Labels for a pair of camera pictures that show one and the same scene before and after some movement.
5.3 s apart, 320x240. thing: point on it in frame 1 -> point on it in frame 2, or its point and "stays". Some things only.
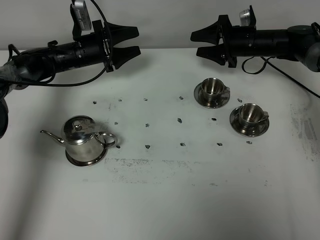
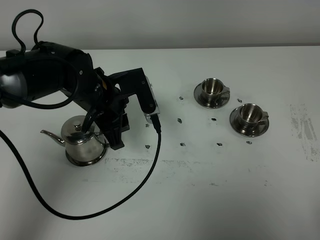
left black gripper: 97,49 -> 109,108
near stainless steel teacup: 252,115 stays
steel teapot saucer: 85,163 stays
